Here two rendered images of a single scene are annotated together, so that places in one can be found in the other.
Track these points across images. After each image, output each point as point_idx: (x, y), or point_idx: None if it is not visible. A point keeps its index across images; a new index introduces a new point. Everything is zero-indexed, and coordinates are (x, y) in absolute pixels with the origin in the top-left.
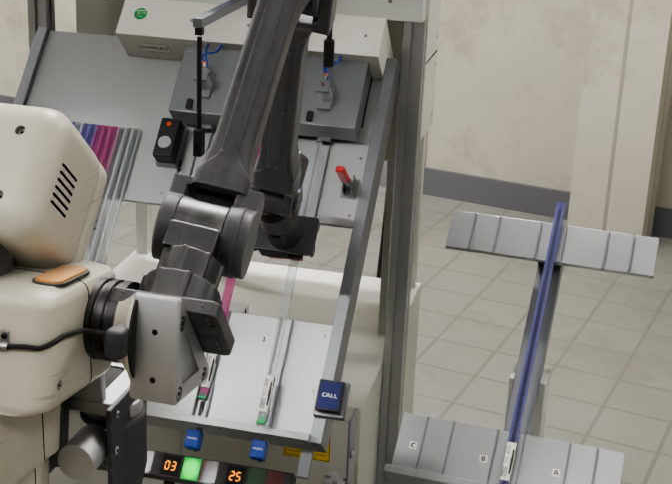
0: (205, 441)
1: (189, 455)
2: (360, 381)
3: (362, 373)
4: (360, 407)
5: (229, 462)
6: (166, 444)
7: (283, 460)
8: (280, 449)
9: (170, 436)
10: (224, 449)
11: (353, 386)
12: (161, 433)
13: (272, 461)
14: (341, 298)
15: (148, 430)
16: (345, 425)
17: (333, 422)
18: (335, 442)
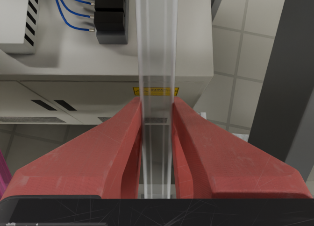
0: (60, 94)
1: (51, 98)
2: (197, 18)
3: (195, 1)
4: (212, 74)
5: (87, 98)
6: (26, 96)
7: (134, 96)
8: (131, 94)
9: (26, 94)
10: (80, 95)
11: (193, 31)
12: (17, 94)
13: (124, 97)
14: (292, 165)
15: (4, 93)
16: (195, 84)
17: (182, 83)
18: (183, 89)
